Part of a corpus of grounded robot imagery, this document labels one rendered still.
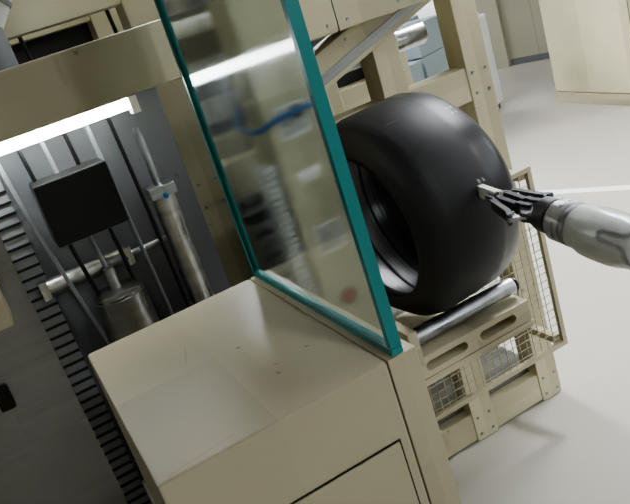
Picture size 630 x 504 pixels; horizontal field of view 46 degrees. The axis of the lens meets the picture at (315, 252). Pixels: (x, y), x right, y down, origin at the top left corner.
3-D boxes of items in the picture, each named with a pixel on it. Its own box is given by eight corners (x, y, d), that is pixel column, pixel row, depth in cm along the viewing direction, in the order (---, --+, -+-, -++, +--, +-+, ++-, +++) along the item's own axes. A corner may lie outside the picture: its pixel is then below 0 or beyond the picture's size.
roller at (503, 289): (412, 340, 184) (401, 330, 187) (412, 353, 186) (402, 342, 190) (520, 281, 195) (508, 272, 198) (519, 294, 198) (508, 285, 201)
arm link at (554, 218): (559, 214, 143) (537, 206, 148) (563, 255, 147) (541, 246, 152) (593, 196, 146) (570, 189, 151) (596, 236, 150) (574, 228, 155)
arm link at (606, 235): (551, 247, 145) (594, 257, 152) (615, 273, 132) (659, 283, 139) (571, 194, 143) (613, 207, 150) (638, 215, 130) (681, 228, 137)
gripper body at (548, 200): (571, 193, 151) (538, 183, 159) (539, 209, 149) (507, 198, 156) (574, 226, 155) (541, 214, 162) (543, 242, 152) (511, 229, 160)
